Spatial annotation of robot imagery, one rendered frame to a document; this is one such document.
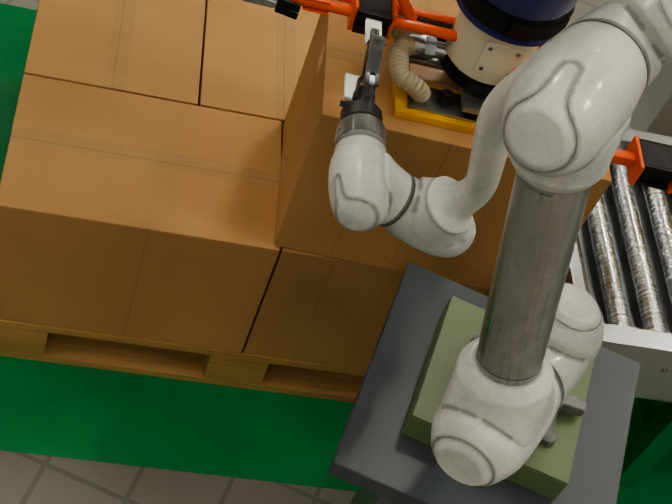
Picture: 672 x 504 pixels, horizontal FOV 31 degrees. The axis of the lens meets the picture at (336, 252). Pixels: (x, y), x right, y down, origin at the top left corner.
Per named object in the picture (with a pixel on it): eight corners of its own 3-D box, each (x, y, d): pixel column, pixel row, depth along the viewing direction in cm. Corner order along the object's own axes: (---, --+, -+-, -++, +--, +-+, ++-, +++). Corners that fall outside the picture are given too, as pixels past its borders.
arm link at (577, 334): (580, 372, 214) (637, 301, 198) (537, 438, 203) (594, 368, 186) (505, 320, 217) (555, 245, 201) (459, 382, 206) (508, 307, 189)
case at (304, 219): (522, 172, 293) (591, 50, 264) (533, 300, 267) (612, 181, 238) (284, 117, 283) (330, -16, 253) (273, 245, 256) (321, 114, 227)
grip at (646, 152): (663, 161, 230) (675, 143, 226) (670, 194, 224) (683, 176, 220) (623, 152, 228) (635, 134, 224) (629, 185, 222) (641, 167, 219)
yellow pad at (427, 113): (549, 119, 245) (559, 102, 242) (554, 153, 239) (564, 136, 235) (391, 83, 239) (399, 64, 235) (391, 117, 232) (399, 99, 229)
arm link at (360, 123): (327, 164, 207) (328, 140, 211) (377, 175, 209) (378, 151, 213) (341, 128, 201) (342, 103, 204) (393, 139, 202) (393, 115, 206)
